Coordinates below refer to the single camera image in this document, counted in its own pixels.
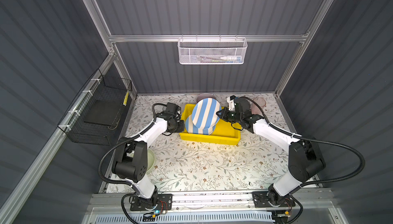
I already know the aluminium front rail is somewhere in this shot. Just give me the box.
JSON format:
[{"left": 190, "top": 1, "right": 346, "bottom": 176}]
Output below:
[{"left": 87, "top": 188, "right": 336, "bottom": 212}]

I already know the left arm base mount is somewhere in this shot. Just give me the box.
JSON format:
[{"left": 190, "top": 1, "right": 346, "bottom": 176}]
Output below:
[{"left": 130, "top": 194, "right": 173, "bottom": 211}]

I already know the yellow tag on basket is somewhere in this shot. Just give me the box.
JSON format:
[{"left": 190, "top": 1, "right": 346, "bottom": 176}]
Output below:
[{"left": 122, "top": 91, "right": 129, "bottom": 106}]

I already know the pink plastic cup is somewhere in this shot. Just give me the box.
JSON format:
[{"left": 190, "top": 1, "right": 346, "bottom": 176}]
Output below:
[{"left": 251, "top": 97, "right": 267, "bottom": 115}]

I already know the blue white striped plate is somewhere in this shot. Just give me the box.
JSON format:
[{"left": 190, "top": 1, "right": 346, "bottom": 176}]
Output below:
[{"left": 185, "top": 115, "right": 216, "bottom": 135}]

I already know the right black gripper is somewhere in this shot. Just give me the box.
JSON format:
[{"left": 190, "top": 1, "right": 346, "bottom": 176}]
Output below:
[{"left": 216, "top": 107, "right": 242, "bottom": 124}]

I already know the purple bowl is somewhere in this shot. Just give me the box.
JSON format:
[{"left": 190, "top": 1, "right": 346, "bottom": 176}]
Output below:
[{"left": 196, "top": 93, "right": 217, "bottom": 103}]

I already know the light green bowl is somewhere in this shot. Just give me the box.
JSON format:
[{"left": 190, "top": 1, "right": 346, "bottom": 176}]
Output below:
[{"left": 146, "top": 148, "right": 156, "bottom": 174}]

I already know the yellow plastic bin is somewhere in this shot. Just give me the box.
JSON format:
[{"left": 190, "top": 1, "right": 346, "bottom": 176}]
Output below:
[{"left": 180, "top": 104, "right": 241, "bottom": 145}]

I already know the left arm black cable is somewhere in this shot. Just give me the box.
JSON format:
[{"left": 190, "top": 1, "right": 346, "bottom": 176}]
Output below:
[{"left": 97, "top": 103, "right": 168, "bottom": 224}]

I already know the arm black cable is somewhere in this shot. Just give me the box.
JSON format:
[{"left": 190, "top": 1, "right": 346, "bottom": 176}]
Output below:
[
  {"left": 244, "top": 96, "right": 366, "bottom": 224},
  {"left": 97, "top": 103, "right": 168, "bottom": 224}
]

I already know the black wire basket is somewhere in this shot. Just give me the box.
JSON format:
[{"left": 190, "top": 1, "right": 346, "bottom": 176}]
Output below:
[{"left": 58, "top": 71, "right": 133, "bottom": 146}]

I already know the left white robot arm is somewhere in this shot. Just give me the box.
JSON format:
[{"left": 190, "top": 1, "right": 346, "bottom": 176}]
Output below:
[{"left": 112, "top": 103, "right": 185, "bottom": 201}]

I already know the white wire mesh basket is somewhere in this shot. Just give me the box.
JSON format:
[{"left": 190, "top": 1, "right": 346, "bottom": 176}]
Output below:
[{"left": 177, "top": 37, "right": 248, "bottom": 65}]

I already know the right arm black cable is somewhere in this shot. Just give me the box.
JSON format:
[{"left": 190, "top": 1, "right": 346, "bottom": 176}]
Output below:
[{"left": 244, "top": 96, "right": 366, "bottom": 224}]

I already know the floral table mat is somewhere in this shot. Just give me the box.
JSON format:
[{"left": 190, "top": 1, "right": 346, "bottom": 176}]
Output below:
[{"left": 126, "top": 94, "right": 290, "bottom": 192}]

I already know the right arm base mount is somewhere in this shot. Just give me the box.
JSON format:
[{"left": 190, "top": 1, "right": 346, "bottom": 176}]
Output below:
[{"left": 251, "top": 190, "right": 296, "bottom": 208}]

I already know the white marker in basket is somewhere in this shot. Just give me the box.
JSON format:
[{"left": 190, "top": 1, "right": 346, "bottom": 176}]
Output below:
[{"left": 220, "top": 56, "right": 242, "bottom": 63}]

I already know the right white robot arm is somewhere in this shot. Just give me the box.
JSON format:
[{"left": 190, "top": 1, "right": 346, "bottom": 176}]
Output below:
[{"left": 217, "top": 96, "right": 325, "bottom": 201}]

